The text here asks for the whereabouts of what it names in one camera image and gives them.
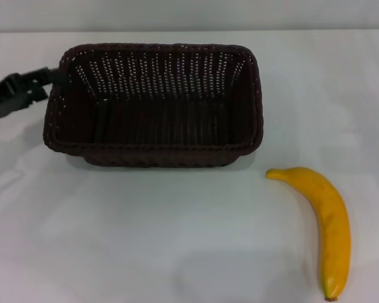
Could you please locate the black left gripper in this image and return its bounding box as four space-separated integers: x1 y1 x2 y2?
0 66 69 120

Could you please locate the dark brown woven basket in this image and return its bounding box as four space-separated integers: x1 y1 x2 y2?
43 43 265 167

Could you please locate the yellow banana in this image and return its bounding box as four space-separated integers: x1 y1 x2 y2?
265 167 352 302

